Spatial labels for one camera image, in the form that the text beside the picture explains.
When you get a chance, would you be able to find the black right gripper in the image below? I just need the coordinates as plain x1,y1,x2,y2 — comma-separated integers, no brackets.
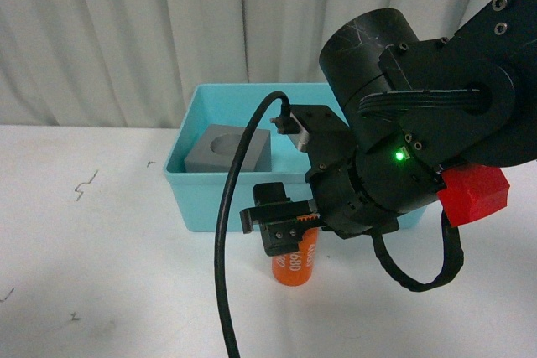
239,133,443,256

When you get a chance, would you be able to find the orange cylinder part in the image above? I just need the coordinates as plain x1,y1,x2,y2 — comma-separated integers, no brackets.
272,228,318,287

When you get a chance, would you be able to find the gray block with round hole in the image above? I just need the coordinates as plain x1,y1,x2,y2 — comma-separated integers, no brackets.
184,124,272,173

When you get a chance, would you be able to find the light blue plastic box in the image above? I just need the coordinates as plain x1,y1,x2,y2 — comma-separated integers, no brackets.
163,82,427,234

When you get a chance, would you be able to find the red plastic cap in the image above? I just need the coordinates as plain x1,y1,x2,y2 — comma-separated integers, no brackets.
437,164,510,227

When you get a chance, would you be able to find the white curtain backdrop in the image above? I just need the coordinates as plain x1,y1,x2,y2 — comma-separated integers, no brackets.
1,0,489,128

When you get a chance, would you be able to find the black camera cable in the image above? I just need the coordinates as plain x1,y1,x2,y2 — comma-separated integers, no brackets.
213,91,291,358

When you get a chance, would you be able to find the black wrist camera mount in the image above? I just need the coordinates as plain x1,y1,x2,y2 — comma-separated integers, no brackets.
270,104,357,170

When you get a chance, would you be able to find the black sleeved arm cable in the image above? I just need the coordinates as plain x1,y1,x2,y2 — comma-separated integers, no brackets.
371,209,466,293

